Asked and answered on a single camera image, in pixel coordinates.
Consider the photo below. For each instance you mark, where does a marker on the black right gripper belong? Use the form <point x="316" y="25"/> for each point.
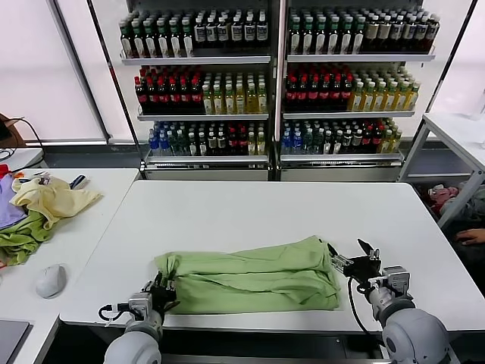
<point x="363" y="269"/>

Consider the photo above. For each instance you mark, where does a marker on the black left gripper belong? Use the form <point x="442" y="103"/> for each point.
<point x="163" y="297"/>

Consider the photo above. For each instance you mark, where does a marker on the light green t-shirt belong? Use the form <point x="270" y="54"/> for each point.
<point x="257" y="273"/>

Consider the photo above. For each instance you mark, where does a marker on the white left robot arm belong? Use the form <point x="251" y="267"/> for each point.
<point x="132" y="345"/>

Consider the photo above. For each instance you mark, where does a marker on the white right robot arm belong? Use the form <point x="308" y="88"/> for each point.
<point x="413" y="333"/>

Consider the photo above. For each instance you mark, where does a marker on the pink clothes pile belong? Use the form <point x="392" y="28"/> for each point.
<point x="440" y="195"/>

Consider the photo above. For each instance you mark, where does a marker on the grey clothes pile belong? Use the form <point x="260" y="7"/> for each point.
<point x="474" y="210"/>

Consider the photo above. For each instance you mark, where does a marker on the person's bare hand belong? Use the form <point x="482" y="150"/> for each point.
<point x="471" y="237"/>

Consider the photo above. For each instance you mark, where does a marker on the white computer mouse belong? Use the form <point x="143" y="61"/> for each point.
<point x="51" y="280"/>

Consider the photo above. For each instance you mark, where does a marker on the white metal rack table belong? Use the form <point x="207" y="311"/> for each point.
<point x="413" y="151"/>

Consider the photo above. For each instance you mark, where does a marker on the blue white striped cloth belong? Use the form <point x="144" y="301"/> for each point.
<point x="78" y="181"/>

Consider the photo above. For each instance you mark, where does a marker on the pale yellow garment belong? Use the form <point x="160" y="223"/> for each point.
<point x="57" y="201"/>

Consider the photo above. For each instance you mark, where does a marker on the crumpled green garment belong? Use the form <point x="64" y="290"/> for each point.
<point x="22" y="239"/>

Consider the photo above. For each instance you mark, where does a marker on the yellow drink bottle green cap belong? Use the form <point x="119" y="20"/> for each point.
<point x="357" y="97"/>
<point x="368" y="97"/>
<point x="380" y="97"/>
<point x="402" y="97"/>
<point x="391" y="97"/>
<point x="414" y="96"/>

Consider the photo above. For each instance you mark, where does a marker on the white printed cloth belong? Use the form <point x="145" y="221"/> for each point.
<point x="42" y="179"/>

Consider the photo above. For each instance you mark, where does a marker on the cola bottle red cap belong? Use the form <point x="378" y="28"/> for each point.
<point x="183" y="95"/>
<point x="346" y="94"/>
<point x="195" y="95"/>
<point x="161" y="95"/>
<point x="140" y="95"/>
<point x="313" y="94"/>
<point x="301" y="94"/>
<point x="335" y="94"/>
<point x="151" y="95"/>
<point x="172" y="95"/>
<point x="324" y="94"/>
<point x="290" y="94"/>

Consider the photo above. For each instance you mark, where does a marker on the grey laptop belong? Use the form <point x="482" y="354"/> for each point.
<point x="11" y="340"/>

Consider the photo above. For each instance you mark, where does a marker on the lilac purple garment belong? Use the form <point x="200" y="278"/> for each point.
<point x="9" y="208"/>

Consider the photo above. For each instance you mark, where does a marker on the yellow drink bottle white cap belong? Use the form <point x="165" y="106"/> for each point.
<point x="206" y="99"/>
<point x="228" y="99"/>
<point x="250" y="98"/>
<point x="261" y="98"/>
<point x="239" y="98"/>
<point x="217" y="99"/>

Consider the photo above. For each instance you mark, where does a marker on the red cloth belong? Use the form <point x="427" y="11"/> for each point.
<point x="4" y="170"/>

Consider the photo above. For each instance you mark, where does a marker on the drinks shelf unit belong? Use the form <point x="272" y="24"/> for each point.
<point x="195" y="60"/>
<point x="358" y="57"/>

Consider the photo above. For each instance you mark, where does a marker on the brown cardboard box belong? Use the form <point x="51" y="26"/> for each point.
<point x="11" y="130"/>

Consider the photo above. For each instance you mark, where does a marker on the dark bottle green cap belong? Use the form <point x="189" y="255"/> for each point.
<point x="358" y="36"/>
<point x="162" y="38"/>
<point x="295" y="36"/>
<point x="333" y="36"/>
<point x="150" y="38"/>
<point x="307" y="36"/>
<point x="138" y="38"/>
<point x="174" y="37"/>
<point x="345" y="36"/>
<point x="320" y="36"/>
<point x="126" y="38"/>
<point x="187" y="36"/>

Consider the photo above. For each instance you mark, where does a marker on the brown bottle beige label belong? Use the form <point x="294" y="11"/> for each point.
<point x="433" y="33"/>
<point x="371" y="34"/>
<point x="420" y="34"/>
<point x="384" y="34"/>
<point x="396" y="34"/>
<point x="408" y="34"/>

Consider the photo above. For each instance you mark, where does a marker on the grey window mullion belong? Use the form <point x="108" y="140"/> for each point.
<point x="80" y="68"/>

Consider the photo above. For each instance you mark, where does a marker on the black bottle white label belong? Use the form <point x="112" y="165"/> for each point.
<point x="211" y="32"/>
<point x="261" y="30"/>
<point x="223" y="32"/>
<point x="249" y="31"/>
<point x="236" y="31"/>
<point x="199" y="32"/>

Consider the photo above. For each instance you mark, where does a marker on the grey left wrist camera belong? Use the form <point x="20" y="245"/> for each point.
<point x="139" y="305"/>

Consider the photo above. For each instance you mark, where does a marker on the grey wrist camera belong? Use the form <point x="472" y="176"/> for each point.
<point x="139" y="305"/>
<point x="396" y="280"/>

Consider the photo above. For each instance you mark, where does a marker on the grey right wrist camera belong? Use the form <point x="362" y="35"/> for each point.
<point x="396" y="280"/>

